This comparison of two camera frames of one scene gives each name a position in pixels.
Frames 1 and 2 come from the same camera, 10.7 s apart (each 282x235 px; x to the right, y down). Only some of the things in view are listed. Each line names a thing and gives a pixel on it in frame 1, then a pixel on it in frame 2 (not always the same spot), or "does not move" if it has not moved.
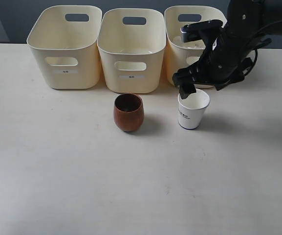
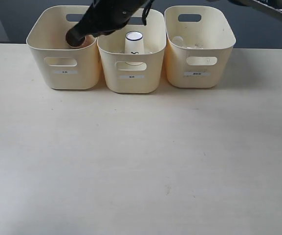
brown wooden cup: (128, 111) → (88, 40)
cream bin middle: (132, 42) does not move
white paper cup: (191, 109) → (134, 42)
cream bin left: (67, 54) does not move
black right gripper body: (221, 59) → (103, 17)
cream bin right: (181, 55) does not move
